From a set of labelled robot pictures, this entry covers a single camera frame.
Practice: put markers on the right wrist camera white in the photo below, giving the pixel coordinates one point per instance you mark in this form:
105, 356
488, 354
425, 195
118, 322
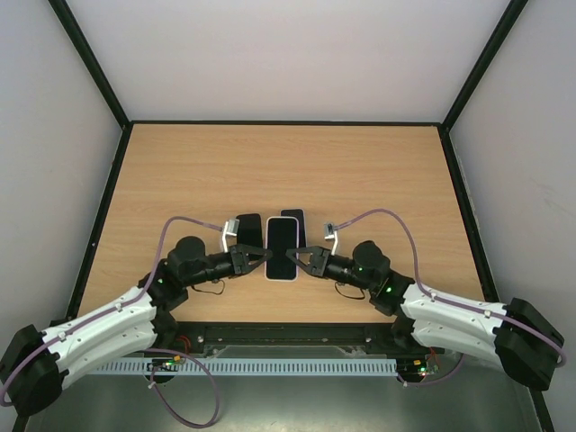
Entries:
331, 235

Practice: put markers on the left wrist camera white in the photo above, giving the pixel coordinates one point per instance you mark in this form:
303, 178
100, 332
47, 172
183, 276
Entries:
228, 230

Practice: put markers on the silver white phone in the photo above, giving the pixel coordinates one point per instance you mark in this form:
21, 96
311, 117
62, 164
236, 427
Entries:
300, 216

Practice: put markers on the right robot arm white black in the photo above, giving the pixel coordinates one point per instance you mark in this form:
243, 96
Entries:
532, 364

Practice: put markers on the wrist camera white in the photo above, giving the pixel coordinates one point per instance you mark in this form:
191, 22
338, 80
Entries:
228, 230
331, 235

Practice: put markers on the black aluminium frame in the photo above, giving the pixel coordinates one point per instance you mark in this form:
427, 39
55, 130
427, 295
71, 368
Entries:
504, 26

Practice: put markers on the clear phone case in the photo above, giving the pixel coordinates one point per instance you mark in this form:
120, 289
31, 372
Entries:
298, 229

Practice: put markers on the light blue slotted cable duct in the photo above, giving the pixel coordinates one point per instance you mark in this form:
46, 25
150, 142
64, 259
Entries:
283, 367

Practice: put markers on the black phone case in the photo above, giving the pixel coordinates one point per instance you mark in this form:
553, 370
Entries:
261, 225

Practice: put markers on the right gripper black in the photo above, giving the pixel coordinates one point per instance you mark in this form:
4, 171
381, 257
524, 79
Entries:
322, 262

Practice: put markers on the black front mounting rail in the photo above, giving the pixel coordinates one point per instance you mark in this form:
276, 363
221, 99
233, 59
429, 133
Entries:
288, 335

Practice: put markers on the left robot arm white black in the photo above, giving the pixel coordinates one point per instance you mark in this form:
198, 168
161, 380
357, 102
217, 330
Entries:
39, 365

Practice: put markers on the blue phone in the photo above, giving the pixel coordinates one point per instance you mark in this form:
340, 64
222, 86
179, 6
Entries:
249, 229

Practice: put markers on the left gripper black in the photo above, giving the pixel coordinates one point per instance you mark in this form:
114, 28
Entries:
239, 263

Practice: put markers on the dark blue phone screen up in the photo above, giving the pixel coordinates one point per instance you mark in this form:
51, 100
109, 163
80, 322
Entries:
281, 247

